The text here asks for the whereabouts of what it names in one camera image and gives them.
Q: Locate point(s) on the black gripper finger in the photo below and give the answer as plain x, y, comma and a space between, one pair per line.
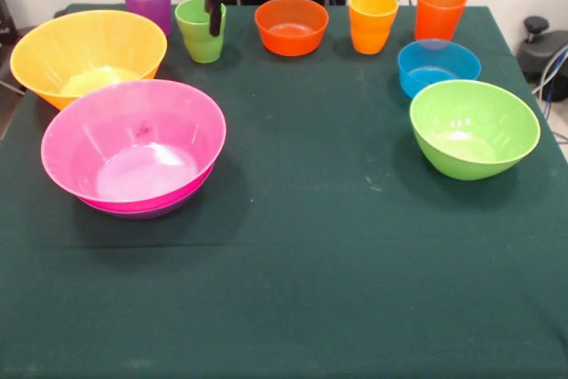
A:
216, 17
207, 2

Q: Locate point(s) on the large pink bowl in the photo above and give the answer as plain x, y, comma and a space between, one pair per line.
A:
133, 130

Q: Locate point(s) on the green cup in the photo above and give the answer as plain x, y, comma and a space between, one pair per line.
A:
195, 41

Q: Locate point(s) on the purple cup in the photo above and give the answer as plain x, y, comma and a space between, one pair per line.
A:
146, 2

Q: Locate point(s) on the orange bowl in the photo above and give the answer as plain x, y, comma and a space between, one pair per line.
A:
288, 41

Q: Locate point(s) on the yellow-orange cup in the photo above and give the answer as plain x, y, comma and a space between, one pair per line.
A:
370, 33

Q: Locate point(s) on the large yellow bowl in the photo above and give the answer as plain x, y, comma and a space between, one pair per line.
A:
44, 55

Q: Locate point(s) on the dark grey equipment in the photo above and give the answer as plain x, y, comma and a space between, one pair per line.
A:
5, 24

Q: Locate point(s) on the purple bowl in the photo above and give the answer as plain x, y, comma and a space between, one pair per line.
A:
146, 215

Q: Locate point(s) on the orange cup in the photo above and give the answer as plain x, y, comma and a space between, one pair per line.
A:
439, 15

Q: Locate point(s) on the blue bowl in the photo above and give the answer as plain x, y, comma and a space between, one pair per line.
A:
444, 59

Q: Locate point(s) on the dark green tablecloth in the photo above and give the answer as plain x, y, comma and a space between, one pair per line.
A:
310, 263

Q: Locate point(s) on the green bowl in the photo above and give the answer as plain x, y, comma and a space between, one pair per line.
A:
466, 121

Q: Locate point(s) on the black clamp device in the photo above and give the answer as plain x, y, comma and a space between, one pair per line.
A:
537, 52

